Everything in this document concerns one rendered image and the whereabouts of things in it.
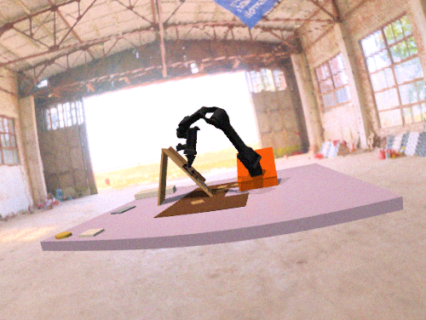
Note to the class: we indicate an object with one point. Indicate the yellow round disc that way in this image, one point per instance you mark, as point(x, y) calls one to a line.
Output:
point(63, 235)

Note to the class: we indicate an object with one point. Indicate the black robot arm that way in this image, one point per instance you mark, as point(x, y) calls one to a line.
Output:
point(221, 120)

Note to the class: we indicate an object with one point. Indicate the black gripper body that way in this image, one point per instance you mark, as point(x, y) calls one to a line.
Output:
point(191, 147)

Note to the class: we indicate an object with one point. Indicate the grey flat rectangular tile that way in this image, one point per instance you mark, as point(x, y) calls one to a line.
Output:
point(122, 210)

